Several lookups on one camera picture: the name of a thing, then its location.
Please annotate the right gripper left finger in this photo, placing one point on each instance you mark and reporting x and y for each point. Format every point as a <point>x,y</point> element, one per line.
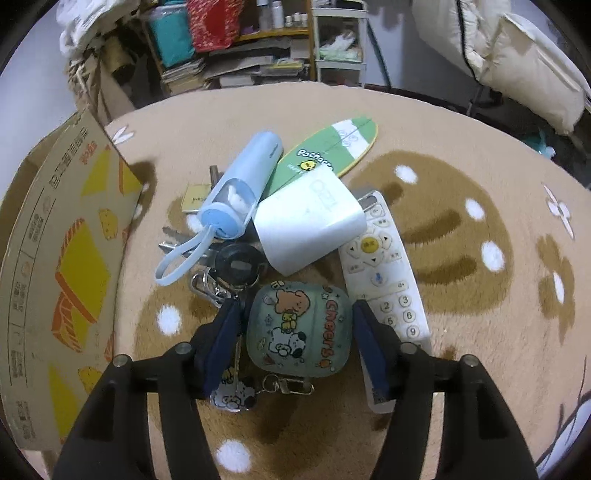
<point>110,437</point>

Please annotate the teal storage bag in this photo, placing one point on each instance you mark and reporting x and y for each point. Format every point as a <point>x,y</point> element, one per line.
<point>169,26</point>

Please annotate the puppy charm keychain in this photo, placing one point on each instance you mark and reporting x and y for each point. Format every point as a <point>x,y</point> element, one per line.
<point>237,392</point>

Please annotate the light blue bottle with strap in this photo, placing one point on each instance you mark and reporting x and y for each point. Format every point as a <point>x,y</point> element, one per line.
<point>229,207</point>

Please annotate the silver carabiner clip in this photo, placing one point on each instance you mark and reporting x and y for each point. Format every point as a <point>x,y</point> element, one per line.
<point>203,285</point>

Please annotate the beige patterned carpet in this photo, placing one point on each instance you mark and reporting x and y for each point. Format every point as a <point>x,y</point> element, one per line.
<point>485,244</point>

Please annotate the cartoon earbuds case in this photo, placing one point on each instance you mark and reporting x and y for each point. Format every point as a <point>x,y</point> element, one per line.
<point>300,329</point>

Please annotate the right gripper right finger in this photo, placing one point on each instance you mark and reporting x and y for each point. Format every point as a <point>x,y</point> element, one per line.
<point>481,438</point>

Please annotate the white utility cart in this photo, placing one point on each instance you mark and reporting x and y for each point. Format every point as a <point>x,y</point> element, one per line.
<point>341,36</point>

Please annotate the wooden bookshelf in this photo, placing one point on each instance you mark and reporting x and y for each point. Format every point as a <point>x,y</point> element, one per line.
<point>270,32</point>

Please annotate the stack of books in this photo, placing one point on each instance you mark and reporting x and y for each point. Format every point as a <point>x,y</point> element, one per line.
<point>184,78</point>

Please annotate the green Pochacco oval board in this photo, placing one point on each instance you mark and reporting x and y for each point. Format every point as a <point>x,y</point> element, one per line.
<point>339,147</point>

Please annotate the cream bedding pillow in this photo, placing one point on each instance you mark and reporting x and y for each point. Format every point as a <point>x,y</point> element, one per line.
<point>506,52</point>

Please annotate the black car key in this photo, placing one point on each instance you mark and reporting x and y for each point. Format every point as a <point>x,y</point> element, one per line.
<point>238,265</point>

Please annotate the white remote control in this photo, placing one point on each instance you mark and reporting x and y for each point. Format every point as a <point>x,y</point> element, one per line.
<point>378,271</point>

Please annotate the cardboard box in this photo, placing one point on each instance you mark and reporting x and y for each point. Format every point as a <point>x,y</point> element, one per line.
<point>65,220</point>

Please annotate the red gift bag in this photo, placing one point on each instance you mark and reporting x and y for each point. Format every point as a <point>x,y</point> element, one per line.
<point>213,24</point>

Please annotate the gold card tag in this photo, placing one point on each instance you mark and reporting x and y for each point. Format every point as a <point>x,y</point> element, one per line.
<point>194,197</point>

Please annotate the white puffy jacket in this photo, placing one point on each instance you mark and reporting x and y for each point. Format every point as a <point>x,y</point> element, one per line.
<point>83,20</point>

